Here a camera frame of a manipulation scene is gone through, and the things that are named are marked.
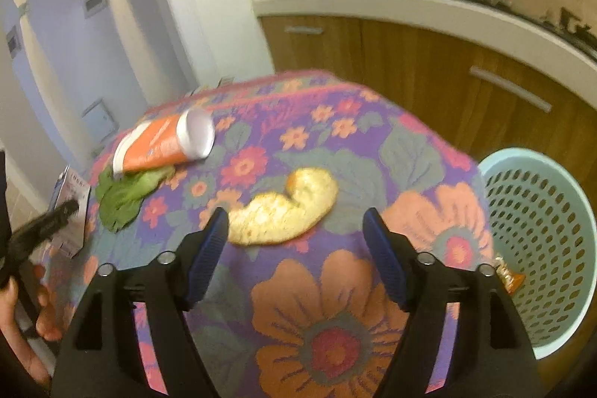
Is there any long pale mandarin peel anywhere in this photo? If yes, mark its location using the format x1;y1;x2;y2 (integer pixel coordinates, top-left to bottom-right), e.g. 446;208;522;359
226;167;339;247

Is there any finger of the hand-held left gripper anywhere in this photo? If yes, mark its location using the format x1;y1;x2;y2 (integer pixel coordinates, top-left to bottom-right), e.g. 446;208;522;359
7;198;80;261

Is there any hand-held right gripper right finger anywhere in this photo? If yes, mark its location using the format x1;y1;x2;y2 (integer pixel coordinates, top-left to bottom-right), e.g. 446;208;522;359
363;207;545;398

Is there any orange snack bag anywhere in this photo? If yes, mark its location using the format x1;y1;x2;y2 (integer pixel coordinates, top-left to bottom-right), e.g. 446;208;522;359
493;255;527;297

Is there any orange and white tube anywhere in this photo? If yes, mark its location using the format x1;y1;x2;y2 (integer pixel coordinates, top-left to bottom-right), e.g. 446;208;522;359
112;107;216;179

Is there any long metal drawer handle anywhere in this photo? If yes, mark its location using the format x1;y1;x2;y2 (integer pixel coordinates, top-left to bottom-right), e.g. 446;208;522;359
468;65;554;114

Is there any blue and white carton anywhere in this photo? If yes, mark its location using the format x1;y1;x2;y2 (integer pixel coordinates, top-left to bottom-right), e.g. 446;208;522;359
46;166;92;259

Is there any person's left hand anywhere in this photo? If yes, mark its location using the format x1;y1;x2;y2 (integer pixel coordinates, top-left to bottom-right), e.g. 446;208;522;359
0;264;65;386

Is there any green vegetable leaf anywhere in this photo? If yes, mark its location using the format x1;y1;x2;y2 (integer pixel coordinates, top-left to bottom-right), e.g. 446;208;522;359
95;166;177;235

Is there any black gas stove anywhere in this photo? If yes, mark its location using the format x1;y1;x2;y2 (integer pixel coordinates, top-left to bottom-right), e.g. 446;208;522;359
354;0;597;52

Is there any wooden kitchen cabinet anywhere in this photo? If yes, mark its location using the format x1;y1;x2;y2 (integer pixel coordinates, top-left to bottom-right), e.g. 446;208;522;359
251;0;597;212

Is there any teal perforated plastic basket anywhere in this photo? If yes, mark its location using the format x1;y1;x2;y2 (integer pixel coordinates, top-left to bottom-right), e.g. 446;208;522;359
475;147;597;363

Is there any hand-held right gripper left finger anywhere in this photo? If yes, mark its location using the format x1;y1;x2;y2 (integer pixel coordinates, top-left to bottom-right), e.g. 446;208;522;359
49;207;230;398

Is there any floral tablecloth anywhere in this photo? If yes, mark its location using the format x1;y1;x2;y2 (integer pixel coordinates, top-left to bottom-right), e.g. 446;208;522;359
40;69;496;398

